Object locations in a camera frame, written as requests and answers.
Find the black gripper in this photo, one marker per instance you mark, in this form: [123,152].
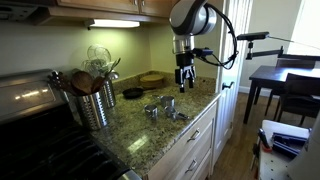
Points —
[185,61]

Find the small steel measuring cup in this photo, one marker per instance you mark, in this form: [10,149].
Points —
[171,111]

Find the round wooden trivet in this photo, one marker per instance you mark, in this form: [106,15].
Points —
[151,81]

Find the medium steel measuring cup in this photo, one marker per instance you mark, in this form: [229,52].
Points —
[151,111]

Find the white panel door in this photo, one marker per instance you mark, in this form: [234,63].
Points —
[228,113]

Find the black cast iron skillet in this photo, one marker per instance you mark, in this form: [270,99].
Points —
[132,93]

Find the metal ladle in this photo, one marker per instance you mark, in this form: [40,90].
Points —
[113,75]

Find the white base cabinet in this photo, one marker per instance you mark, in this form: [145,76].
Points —
[196,156]

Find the small perforated steel utensil holder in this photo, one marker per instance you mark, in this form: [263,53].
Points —
[109,93]

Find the dark wooden table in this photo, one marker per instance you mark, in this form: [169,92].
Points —
[271,74]

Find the small wooden spoon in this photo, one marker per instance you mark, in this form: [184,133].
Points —
[97,84]

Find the under cabinet light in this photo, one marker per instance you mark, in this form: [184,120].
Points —
[114,23]

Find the red black hand tool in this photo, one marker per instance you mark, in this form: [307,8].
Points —
[264,141]

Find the large perforated steel utensil holder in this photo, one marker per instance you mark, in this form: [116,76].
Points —
[92,111]

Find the large wooden spoon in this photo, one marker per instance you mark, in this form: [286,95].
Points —
[82,82]

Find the dark wooden chair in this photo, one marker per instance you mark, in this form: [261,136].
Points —
[300,95]
[295,63]

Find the blue black box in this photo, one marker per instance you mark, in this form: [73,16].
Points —
[288,143]

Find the white perforated cart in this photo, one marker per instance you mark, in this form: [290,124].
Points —
[273,166]

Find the bright window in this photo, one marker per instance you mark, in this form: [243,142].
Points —
[306,40]

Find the dark slotted wooden spatula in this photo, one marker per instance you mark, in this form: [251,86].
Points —
[58,81]

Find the white grey foreground column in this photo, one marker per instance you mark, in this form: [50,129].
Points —
[308,160]

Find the black steel stove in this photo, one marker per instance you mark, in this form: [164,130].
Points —
[33,146]

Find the grey range hood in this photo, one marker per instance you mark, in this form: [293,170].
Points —
[13,12]

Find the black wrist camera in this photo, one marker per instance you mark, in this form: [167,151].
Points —
[202,52]

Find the black bar camera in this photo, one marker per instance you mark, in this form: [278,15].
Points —
[252,36]

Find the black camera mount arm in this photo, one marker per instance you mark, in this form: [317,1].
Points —
[266,52]

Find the wooden wall cabinet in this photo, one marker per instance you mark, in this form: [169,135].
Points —
[100,6]

